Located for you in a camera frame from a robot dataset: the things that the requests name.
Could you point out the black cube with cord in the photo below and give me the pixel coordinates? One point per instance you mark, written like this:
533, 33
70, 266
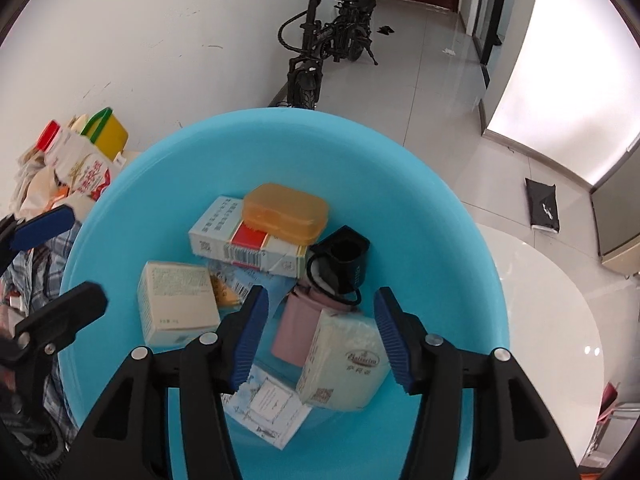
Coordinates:
337, 266

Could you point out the plastic bag of bread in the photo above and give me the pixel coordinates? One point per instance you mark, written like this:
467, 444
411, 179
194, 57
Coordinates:
38, 188

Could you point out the red-capped milk bottle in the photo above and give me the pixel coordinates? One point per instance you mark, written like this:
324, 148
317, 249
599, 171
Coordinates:
76, 162

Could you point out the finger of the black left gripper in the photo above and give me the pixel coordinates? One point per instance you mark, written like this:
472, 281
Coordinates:
19, 235
55, 326

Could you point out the blue white sachet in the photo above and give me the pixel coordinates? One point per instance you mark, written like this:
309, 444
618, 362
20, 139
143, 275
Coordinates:
266, 407

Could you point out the black bicycle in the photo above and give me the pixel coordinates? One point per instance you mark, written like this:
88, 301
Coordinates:
313, 42

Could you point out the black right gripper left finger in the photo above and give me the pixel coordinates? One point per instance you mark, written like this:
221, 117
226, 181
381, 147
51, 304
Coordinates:
126, 434

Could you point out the black bag on floor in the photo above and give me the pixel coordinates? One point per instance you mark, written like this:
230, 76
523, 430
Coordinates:
542, 206

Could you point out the silver red-lettered carton box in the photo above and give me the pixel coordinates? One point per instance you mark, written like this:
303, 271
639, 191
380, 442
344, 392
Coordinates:
220, 234

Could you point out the blue plastic basin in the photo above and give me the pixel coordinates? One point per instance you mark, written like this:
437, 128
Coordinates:
181, 201

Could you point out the pink pouch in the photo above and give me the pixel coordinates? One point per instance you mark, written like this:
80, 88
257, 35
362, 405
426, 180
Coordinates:
299, 321

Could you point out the amber soap box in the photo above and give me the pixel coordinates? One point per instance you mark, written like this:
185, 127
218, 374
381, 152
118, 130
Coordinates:
288, 214

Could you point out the white tissue pack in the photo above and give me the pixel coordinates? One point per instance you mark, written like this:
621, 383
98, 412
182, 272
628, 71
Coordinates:
346, 363

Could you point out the white box in basin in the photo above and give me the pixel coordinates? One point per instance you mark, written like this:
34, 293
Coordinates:
227, 282

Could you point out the cream green-print box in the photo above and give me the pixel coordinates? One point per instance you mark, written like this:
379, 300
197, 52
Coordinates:
176, 303

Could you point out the yellow green bag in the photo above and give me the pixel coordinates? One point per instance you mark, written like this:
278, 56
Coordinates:
106, 133

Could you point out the champagne refrigerator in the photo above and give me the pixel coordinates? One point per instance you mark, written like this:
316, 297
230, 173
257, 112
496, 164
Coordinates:
615, 205

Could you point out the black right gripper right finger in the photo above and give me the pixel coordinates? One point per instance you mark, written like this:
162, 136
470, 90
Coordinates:
514, 435

